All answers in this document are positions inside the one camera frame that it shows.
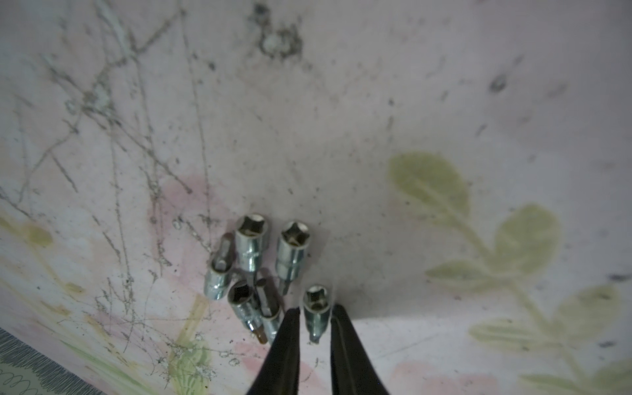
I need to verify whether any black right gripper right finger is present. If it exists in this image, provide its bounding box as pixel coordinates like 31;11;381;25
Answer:
330;304;388;395

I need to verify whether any silver socket bit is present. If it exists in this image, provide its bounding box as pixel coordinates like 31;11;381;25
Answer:
204;232;236;301
303;284;332;344
275;221;311;296
254;278;284;345
228;280;268;344
235;212;269;286

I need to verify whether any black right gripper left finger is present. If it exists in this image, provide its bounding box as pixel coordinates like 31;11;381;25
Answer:
247;308;301;395

